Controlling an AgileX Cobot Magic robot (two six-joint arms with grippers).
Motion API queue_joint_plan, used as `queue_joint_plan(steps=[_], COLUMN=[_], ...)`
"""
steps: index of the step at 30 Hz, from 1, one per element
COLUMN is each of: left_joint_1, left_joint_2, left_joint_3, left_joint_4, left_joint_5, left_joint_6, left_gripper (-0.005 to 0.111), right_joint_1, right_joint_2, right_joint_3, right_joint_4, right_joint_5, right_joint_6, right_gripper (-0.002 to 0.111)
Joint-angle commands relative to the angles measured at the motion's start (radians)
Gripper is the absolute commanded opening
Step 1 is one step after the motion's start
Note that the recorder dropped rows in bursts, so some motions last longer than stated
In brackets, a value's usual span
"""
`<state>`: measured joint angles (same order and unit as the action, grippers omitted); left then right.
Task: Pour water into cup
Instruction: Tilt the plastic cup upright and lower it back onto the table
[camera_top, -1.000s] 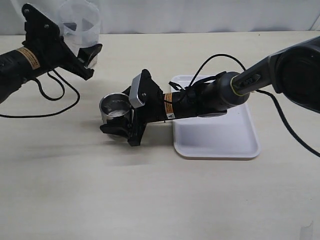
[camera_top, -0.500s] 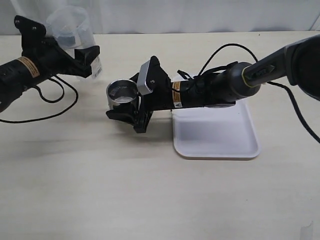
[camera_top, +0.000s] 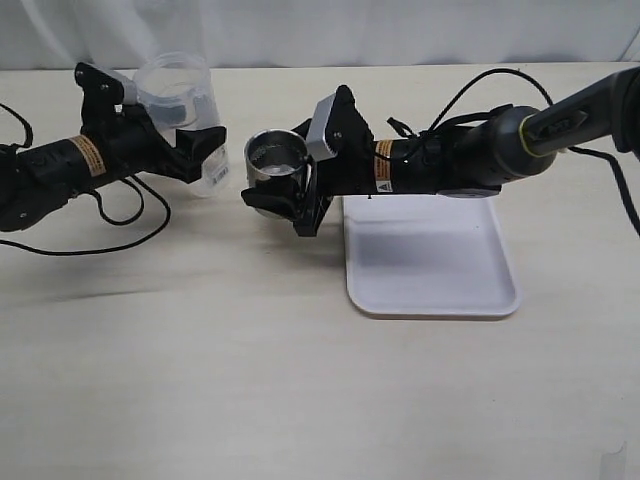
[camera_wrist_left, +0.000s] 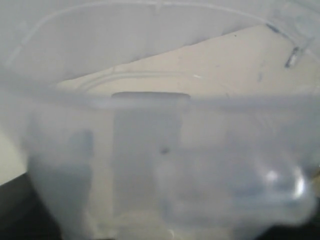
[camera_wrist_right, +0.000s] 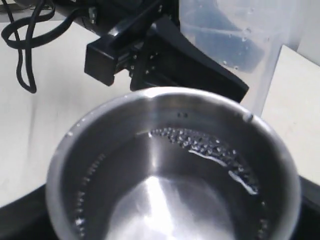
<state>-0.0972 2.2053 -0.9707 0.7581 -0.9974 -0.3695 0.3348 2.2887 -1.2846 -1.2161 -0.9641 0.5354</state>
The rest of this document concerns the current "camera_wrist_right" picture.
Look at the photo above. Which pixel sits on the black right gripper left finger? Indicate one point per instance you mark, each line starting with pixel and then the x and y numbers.
pixel 26 218

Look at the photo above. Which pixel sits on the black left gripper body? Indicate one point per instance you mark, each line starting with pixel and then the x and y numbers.
pixel 121 25

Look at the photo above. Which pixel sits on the stainless steel cup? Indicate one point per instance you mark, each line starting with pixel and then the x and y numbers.
pixel 172 163

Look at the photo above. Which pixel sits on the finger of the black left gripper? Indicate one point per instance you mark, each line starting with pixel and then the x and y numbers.
pixel 168 59
pixel 223 36

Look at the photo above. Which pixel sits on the clear plastic measuring cup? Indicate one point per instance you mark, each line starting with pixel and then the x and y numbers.
pixel 275 23

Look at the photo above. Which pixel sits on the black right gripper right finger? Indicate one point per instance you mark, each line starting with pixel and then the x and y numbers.
pixel 309 223

